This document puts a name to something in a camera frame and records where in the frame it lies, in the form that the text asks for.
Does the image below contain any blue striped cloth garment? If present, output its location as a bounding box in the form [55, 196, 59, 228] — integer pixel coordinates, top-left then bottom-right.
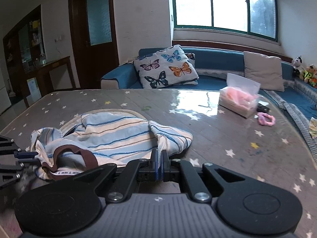
[31, 110, 193, 180]

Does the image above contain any dark wooden side table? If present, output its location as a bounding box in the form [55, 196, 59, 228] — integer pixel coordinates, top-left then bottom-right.
[25, 56, 76, 97]

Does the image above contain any grey star tablecloth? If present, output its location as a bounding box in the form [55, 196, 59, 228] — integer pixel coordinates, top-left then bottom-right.
[1, 89, 316, 237]

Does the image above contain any pink hair scrunchie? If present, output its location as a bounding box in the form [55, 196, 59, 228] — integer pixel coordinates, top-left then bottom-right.
[257, 112, 276, 127]

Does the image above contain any dark display cabinet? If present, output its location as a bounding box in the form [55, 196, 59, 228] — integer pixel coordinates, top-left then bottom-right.
[3, 5, 46, 104]

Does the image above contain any small black object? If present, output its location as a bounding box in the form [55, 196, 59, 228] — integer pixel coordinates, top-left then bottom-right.
[256, 103, 270, 113]

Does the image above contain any butterfly print pillow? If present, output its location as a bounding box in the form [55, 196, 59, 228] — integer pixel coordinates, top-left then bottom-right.
[133, 45, 199, 89]

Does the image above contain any pink tissue box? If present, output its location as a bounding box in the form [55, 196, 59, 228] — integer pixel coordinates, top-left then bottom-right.
[219, 73, 261, 118]

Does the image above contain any blue sofa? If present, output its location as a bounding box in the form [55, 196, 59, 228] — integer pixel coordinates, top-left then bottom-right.
[100, 47, 316, 120]

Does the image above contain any small cream cloth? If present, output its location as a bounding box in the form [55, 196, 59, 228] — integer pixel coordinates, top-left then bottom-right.
[309, 117, 317, 139]

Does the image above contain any beige cushion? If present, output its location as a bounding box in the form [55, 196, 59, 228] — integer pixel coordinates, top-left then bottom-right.
[243, 51, 284, 92]

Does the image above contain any black white plush toy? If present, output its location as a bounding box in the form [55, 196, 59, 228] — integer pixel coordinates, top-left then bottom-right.
[292, 55, 304, 77]

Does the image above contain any dark wooden door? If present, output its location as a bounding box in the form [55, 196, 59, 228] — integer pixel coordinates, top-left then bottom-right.
[68, 0, 119, 89]

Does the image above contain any green framed window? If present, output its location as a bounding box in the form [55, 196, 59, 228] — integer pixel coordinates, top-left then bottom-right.
[173, 0, 278, 41]

